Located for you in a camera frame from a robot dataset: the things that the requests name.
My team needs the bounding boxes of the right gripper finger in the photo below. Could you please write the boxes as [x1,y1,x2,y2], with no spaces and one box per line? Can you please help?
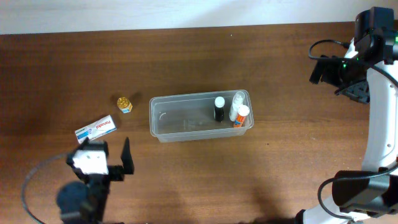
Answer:
[335,80,370,103]
[309,61,323,84]

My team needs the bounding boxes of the white spray bottle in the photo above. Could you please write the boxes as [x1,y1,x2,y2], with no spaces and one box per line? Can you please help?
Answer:
[229,91,246,122]

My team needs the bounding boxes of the orange tube white cap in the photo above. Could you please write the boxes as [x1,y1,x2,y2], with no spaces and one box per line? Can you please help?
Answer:
[233,105,250,128]

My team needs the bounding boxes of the dark bottle white cap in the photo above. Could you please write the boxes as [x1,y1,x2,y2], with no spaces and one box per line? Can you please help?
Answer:
[214,96,225,122]

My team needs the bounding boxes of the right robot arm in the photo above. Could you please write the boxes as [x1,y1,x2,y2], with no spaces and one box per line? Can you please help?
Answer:
[294,7,397,223]

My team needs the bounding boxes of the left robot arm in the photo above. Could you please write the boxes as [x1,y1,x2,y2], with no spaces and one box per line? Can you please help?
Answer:
[56,138,134,223]

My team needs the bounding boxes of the clear plastic container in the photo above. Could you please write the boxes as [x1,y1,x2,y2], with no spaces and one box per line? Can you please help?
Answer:
[149,90,254,142]

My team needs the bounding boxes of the white Panadol box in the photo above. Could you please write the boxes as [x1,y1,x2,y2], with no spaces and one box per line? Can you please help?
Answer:
[75,115,117,144]

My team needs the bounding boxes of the small gold-lid balm jar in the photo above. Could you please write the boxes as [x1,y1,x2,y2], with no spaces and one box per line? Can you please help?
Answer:
[117,97,132,113]

